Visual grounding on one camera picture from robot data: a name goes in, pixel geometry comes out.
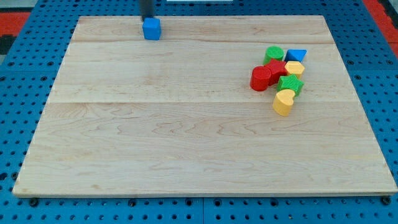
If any blue triangle block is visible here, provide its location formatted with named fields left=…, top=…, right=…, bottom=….
left=284, top=49, right=307, bottom=62

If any light wooden board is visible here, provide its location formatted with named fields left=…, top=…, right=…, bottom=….
left=13, top=16, right=397, bottom=198

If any red cylinder block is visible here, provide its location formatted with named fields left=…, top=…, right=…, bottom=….
left=250, top=66, right=272, bottom=91

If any yellow heart block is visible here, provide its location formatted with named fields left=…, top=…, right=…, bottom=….
left=272, top=89, right=295, bottom=116

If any red star block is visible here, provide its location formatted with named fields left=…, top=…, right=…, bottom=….
left=264, top=58, right=287, bottom=86

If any green cylinder block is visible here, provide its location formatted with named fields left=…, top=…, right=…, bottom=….
left=263, top=45, right=284, bottom=65

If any green star block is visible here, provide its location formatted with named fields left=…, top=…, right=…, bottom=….
left=276, top=74, right=304, bottom=96

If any blue cube block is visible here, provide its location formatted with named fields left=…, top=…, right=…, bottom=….
left=142, top=17, right=162, bottom=40

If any yellow hexagon block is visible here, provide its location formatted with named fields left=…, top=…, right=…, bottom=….
left=285, top=61, right=305, bottom=79

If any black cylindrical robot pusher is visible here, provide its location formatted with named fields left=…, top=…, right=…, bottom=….
left=138, top=0, right=154, bottom=22

